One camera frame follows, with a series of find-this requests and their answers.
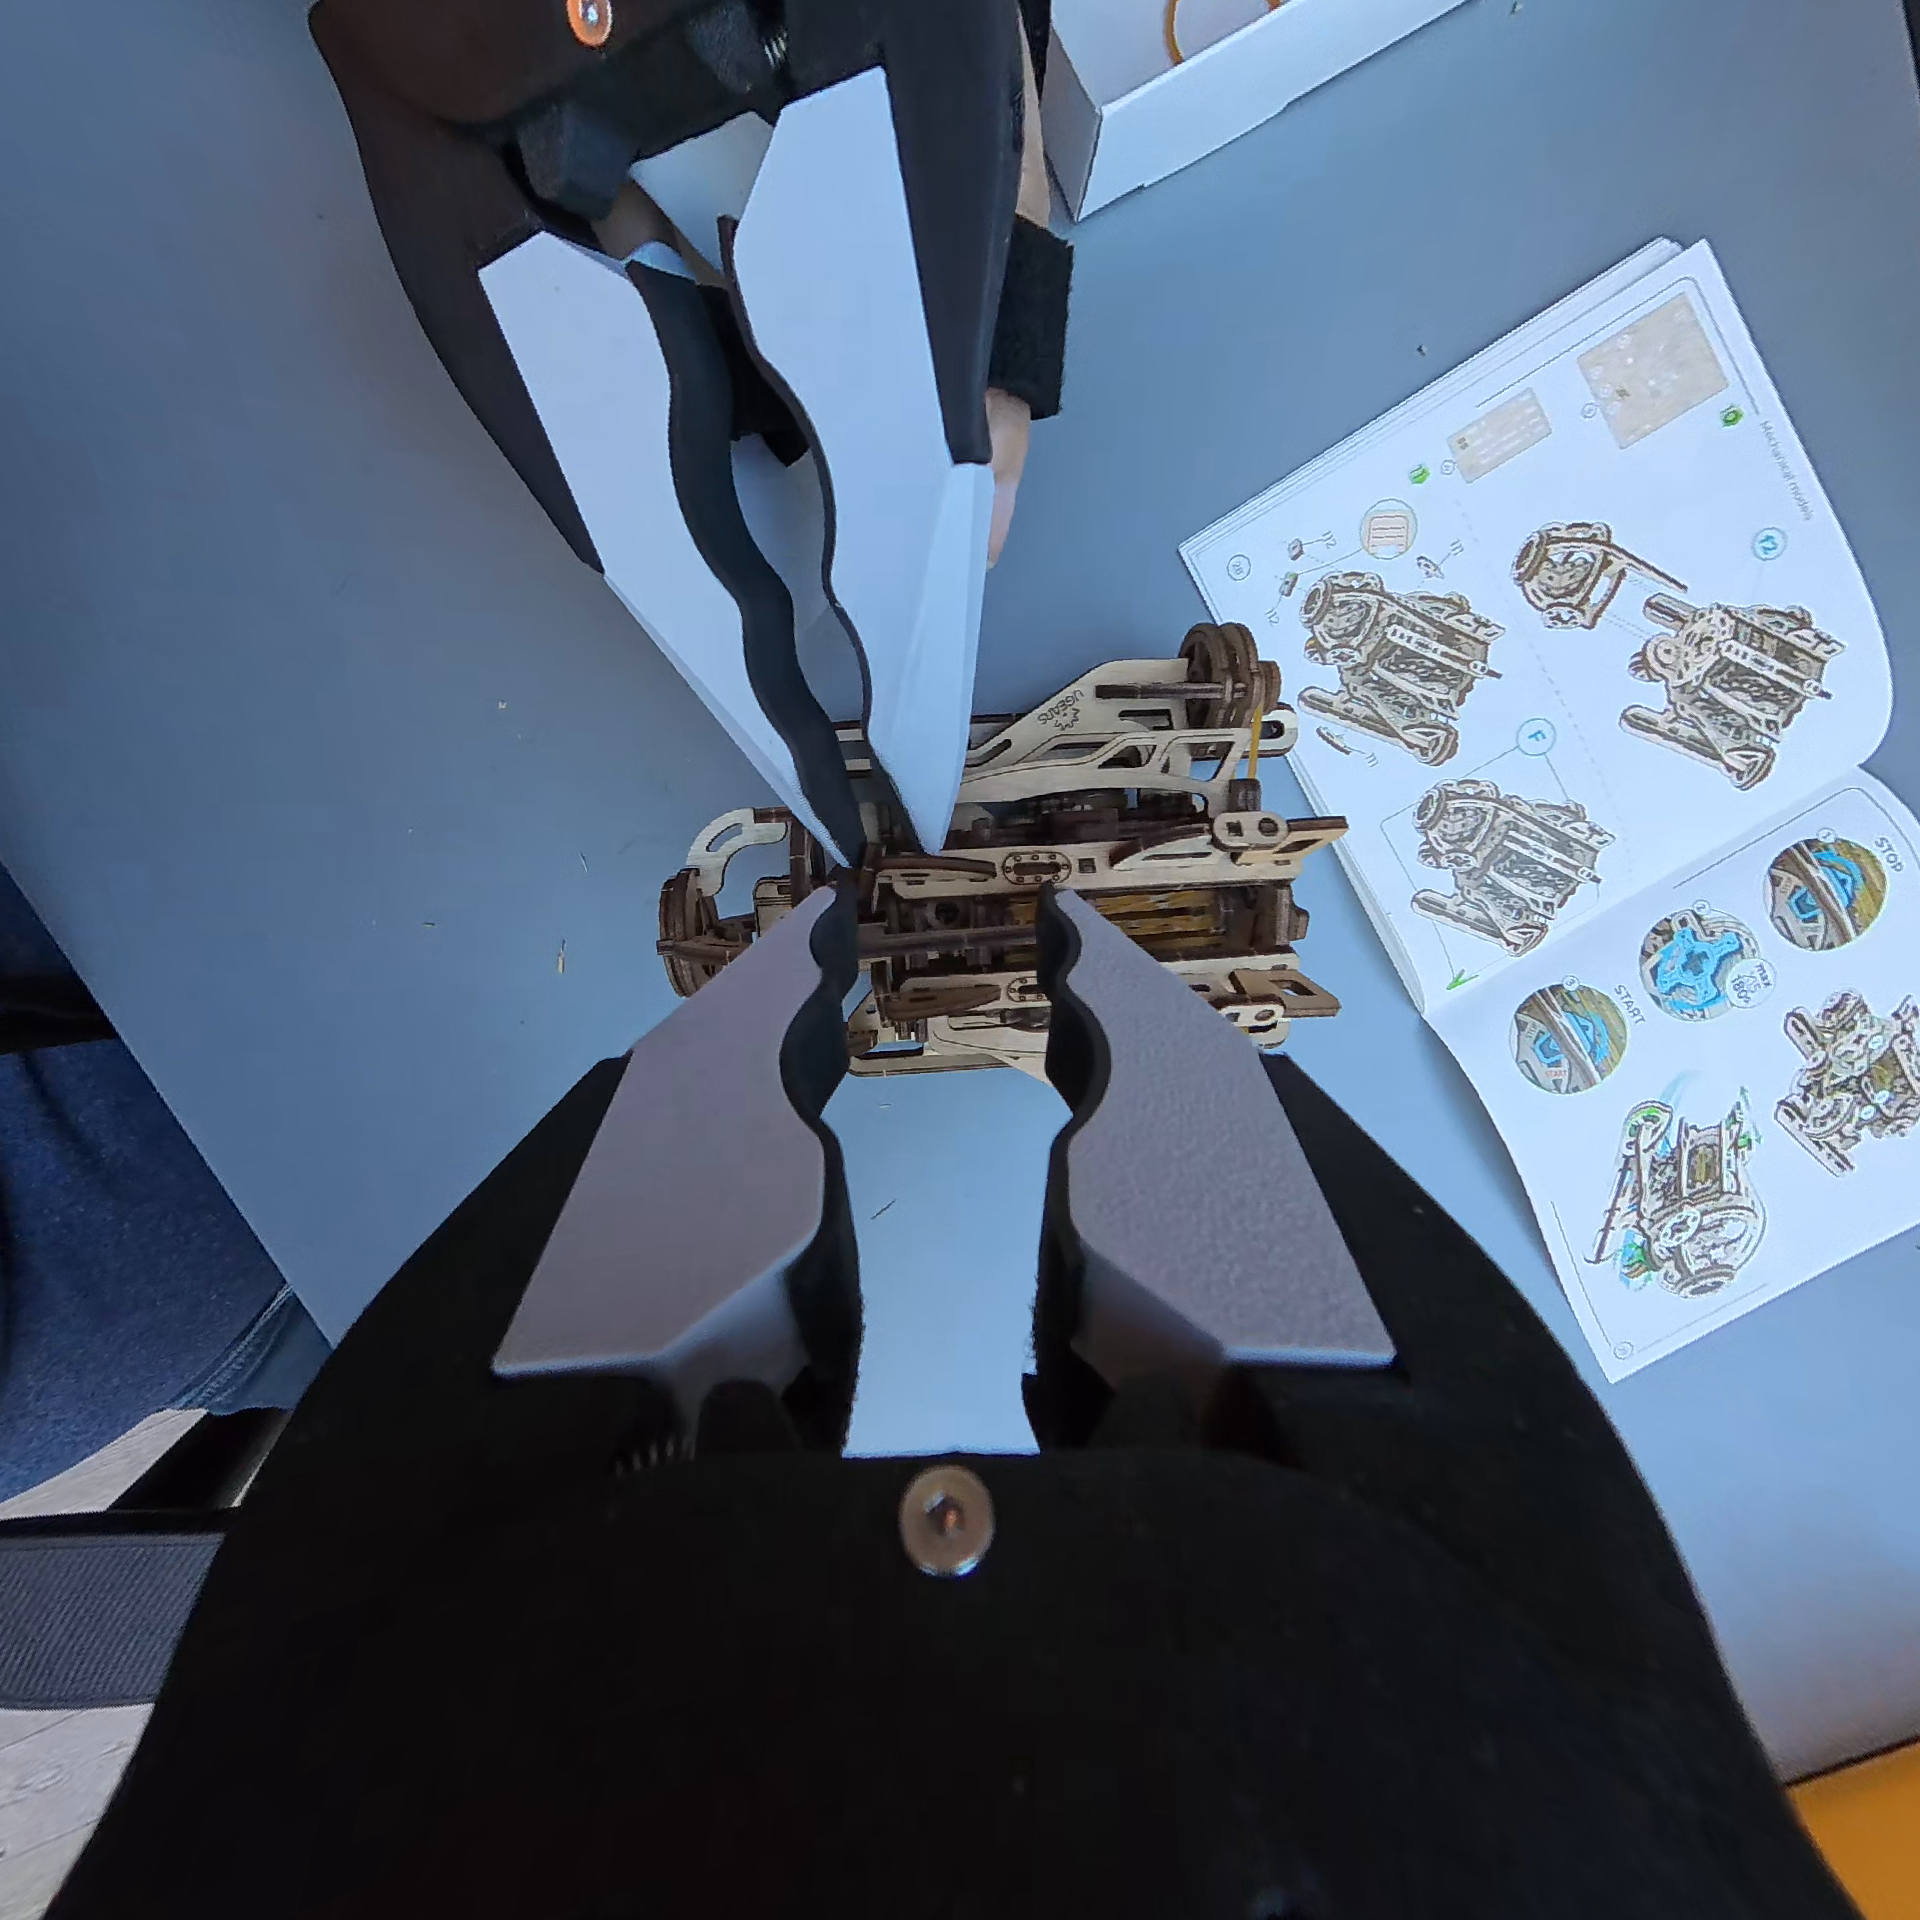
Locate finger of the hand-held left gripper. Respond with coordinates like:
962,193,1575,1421
725,66,999,856
477,241,875,876

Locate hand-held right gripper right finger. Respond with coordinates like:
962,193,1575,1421
1026,888,1397,1455

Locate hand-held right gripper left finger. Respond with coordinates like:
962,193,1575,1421
491,888,864,1455

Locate wooden submarine model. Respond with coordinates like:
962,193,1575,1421
657,617,1349,1079

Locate person's left hand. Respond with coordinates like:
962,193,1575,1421
983,387,1040,578

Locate white cardboard box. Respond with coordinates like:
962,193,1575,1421
1040,0,1480,225

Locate person's blue jeans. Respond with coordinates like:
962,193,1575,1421
151,1282,295,1420

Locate illustrated instruction booklet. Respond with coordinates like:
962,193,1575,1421
1177,237,1920,1385

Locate black mesh office chair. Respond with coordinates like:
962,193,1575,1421
0,1411,289,1712

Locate yellow plastic crate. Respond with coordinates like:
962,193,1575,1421
1785,1747,1920,1920

